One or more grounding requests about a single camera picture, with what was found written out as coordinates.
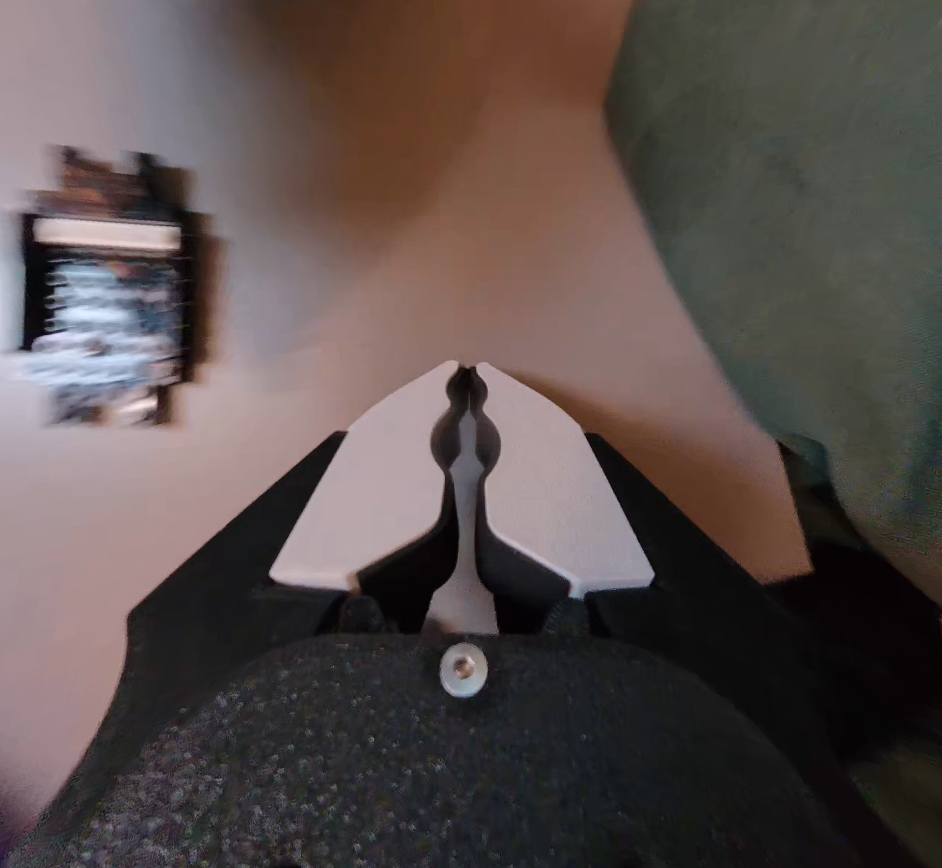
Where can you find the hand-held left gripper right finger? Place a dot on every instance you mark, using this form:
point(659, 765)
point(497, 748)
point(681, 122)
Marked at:
point(567, 500)

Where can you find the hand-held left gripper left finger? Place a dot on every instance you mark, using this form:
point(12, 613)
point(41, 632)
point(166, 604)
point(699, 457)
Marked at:
point(376, 500)

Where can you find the black lego car chassis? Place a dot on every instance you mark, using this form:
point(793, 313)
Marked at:
point(111, 294)

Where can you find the person's torso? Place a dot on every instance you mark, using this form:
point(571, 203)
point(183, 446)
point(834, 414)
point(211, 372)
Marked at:
point(795, 147)

